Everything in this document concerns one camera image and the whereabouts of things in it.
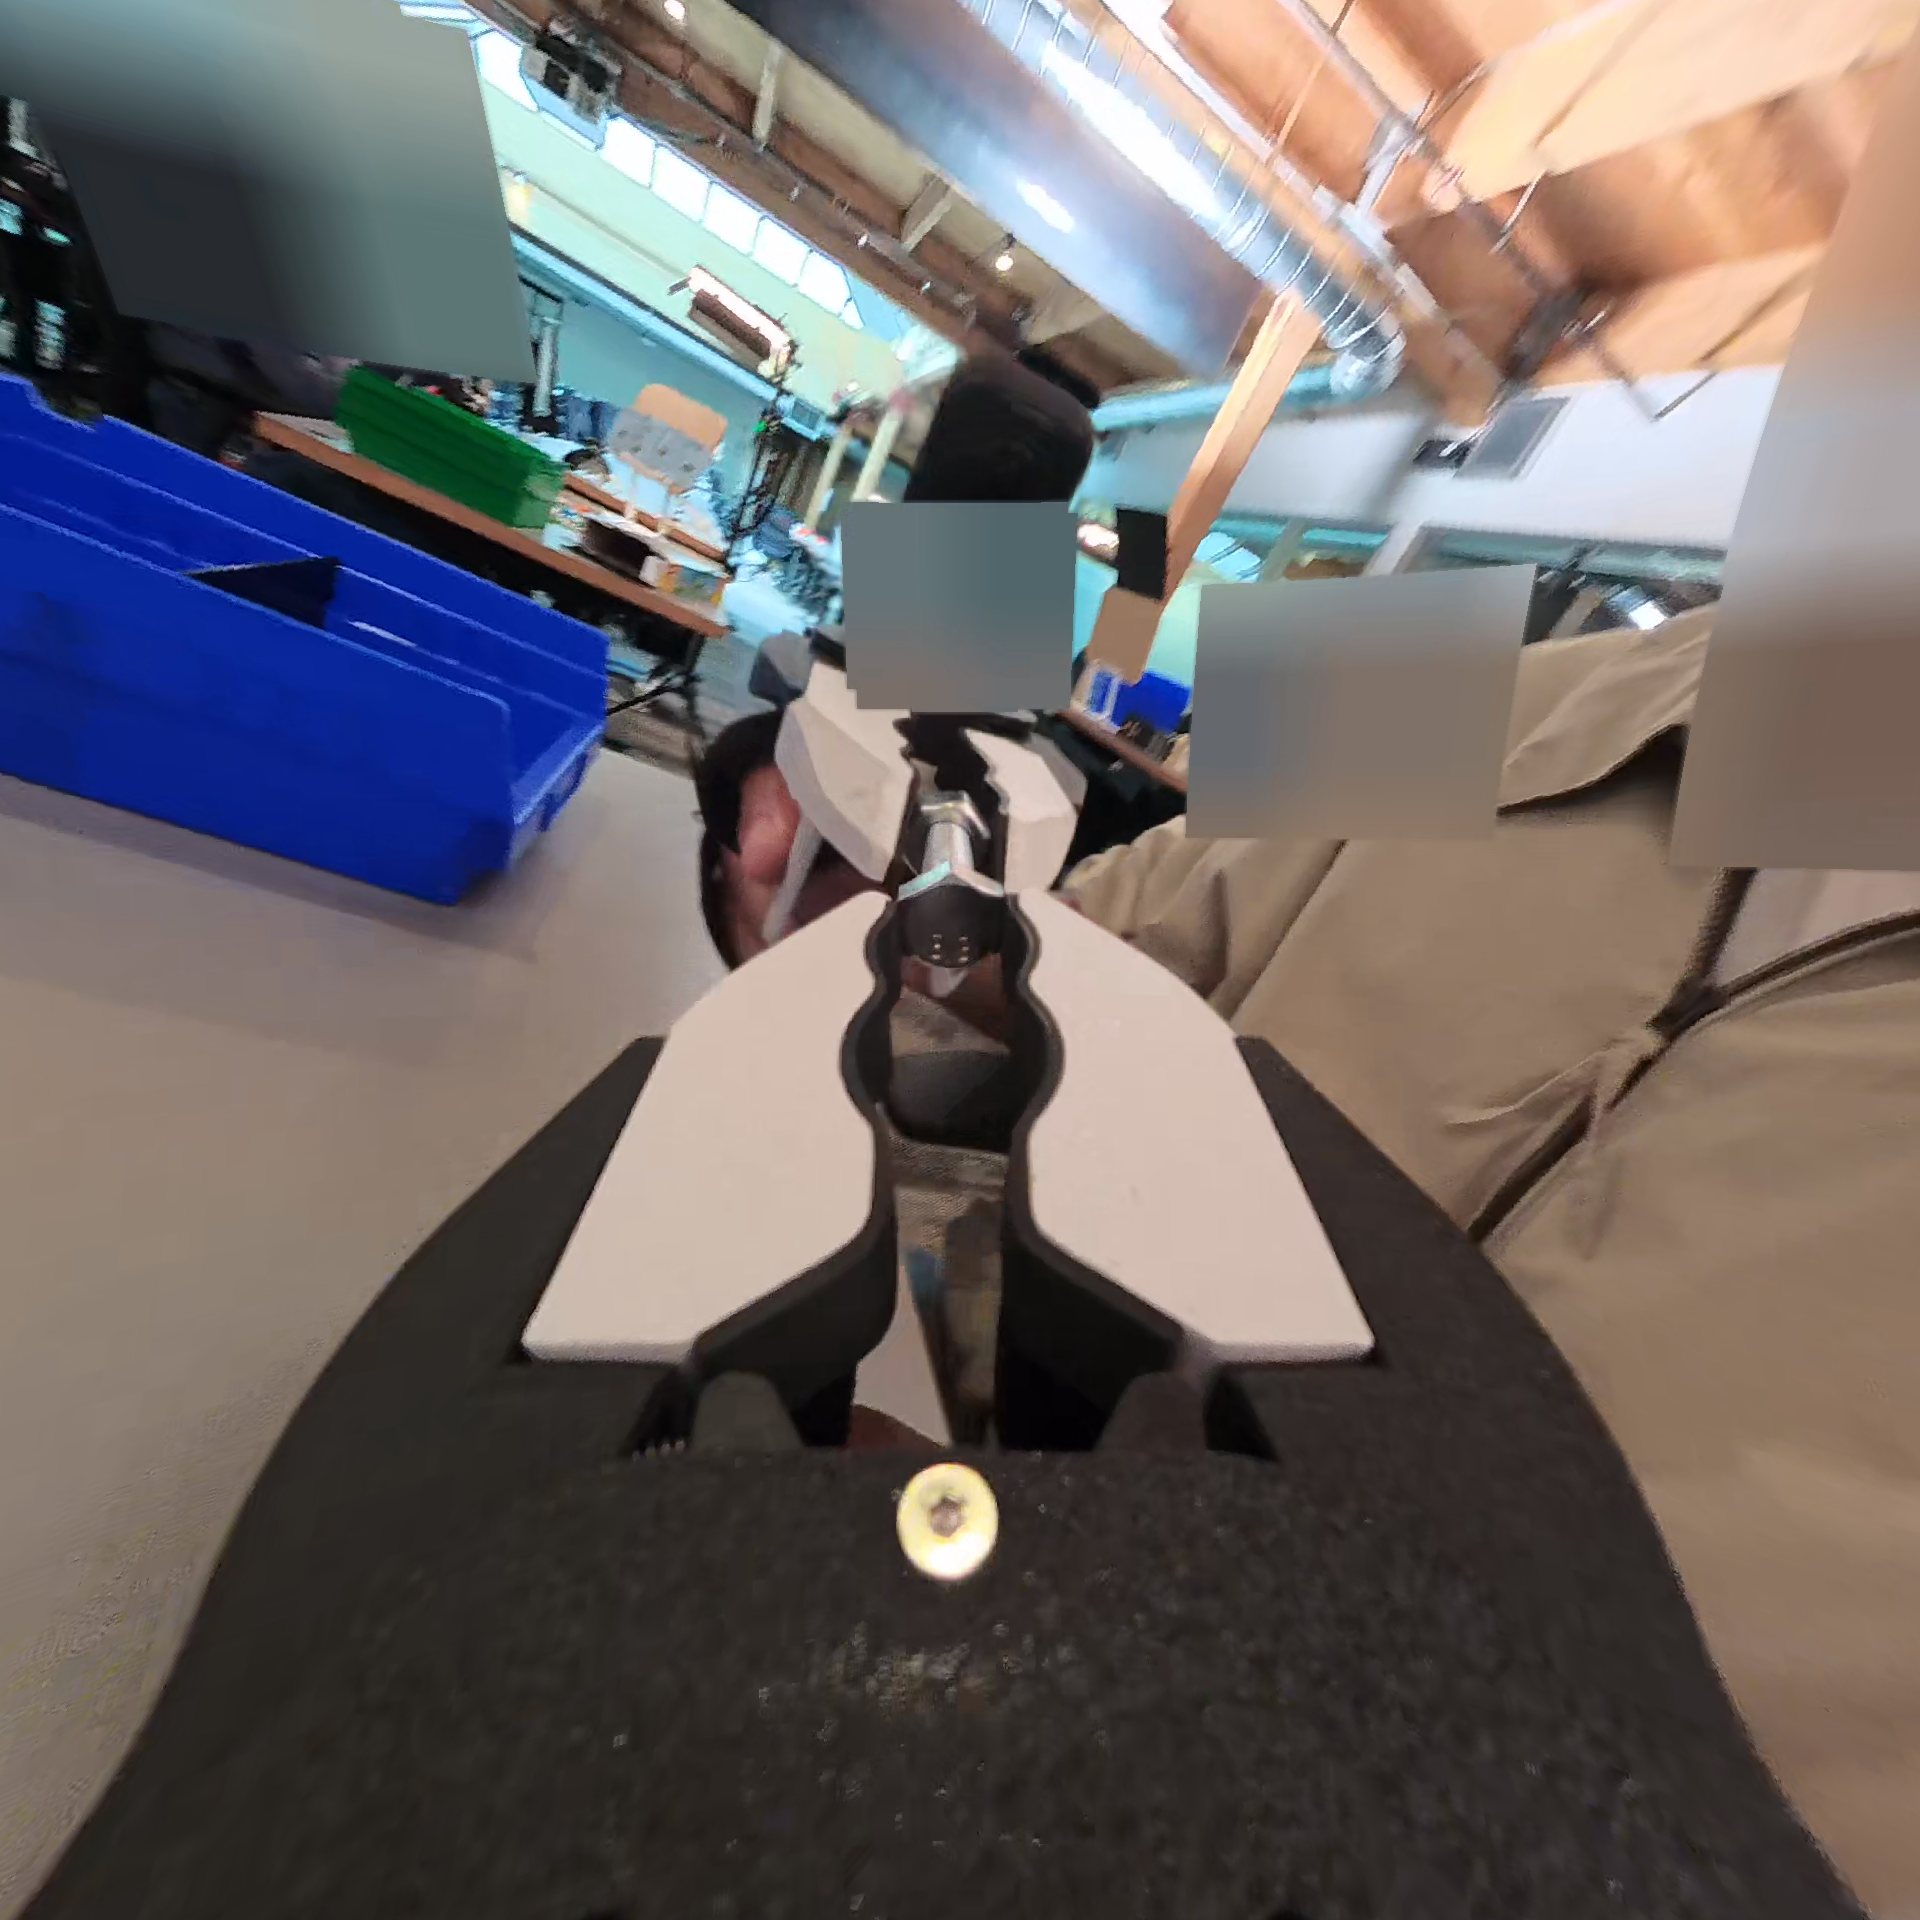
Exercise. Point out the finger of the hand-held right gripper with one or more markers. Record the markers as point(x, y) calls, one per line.
point(1031, 819)
point(844, 785)

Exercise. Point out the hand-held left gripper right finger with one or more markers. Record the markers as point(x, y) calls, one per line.
point(1181, 1200)

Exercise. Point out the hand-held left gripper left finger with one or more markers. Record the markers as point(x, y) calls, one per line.
point(722, 1200)

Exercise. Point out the blue bin with black divider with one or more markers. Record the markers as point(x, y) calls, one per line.
point(271, 720)

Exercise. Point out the person's right hand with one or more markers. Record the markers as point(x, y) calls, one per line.
point(770, 874)

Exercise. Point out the small background instruction board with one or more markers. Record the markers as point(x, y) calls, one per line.
point(672, 431)

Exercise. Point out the wooden side table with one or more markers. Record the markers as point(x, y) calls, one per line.
point(529, 549)

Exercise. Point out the green crate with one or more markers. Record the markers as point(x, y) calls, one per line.
point(446, 451)

